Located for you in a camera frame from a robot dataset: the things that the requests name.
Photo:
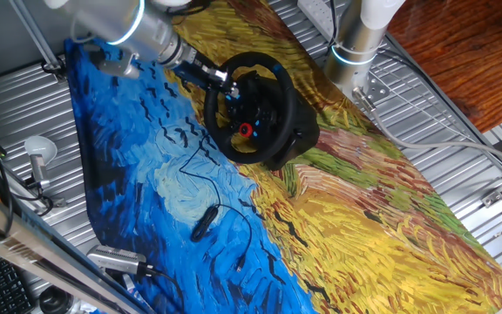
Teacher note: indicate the painted wheat field mat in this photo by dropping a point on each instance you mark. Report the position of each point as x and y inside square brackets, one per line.
[364, 240]

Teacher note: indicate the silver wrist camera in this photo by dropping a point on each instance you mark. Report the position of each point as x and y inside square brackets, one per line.
[118, 67]

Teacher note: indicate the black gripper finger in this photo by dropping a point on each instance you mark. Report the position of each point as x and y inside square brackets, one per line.
[232, 89]
[219, 75]

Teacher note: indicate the aluminium frame beam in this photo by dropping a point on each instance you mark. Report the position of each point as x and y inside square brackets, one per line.
[37, 257]

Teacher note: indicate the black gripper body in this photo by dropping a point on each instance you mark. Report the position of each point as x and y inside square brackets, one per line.
[194, 70]

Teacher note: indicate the black racing steering wheel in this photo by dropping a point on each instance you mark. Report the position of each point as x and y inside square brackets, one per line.
[286, 109]

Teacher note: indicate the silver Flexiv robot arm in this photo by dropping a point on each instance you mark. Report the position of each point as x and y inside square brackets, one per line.
[116, 22]

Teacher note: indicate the aluminium frame pole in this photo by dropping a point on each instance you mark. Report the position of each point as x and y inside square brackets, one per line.
[33, 30]

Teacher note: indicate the silver depth camera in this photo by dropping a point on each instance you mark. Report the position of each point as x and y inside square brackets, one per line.
[116, 259]

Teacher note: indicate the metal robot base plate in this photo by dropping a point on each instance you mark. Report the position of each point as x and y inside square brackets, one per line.
[379, 89]

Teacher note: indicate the white power strip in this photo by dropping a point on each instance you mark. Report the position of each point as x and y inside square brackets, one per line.
[316, 15]

